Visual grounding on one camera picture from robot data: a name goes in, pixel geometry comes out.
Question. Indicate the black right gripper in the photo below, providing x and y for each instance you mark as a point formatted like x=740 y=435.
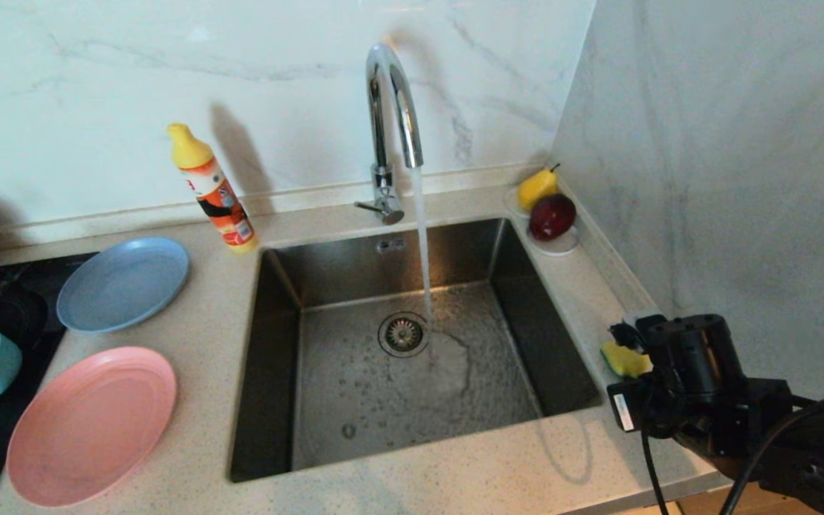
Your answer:
x=644 y=408

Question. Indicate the yellow green fish-shaped sponge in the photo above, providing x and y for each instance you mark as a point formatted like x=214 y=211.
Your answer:
x=626 y=361

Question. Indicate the chrome curved faucet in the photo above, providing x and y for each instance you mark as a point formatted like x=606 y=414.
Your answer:
x=379 y=129

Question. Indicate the orange yellow detergent bottle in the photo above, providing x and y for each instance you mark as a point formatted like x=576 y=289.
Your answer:
x=217 y=193

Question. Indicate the blue plate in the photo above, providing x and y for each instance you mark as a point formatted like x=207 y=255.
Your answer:
x=122 y=282

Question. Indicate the pink plate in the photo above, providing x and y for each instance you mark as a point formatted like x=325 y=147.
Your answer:
x=90 y=429

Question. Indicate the stainless steel sink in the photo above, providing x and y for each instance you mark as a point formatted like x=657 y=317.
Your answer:
x=355 y=415

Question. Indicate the brown wooden cabinet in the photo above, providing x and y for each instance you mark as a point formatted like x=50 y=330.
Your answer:
x=702 y=504

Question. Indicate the small white dish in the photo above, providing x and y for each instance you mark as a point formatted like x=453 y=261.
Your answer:
x=558 y=248

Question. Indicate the dark red apple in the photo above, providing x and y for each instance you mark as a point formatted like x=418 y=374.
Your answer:
x=551 y=216

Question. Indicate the yellow pear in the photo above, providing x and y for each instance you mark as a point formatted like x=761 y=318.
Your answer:
x=535 y=187

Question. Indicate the round metal drain strainer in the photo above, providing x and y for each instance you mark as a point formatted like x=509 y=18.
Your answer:
x=403 y=334

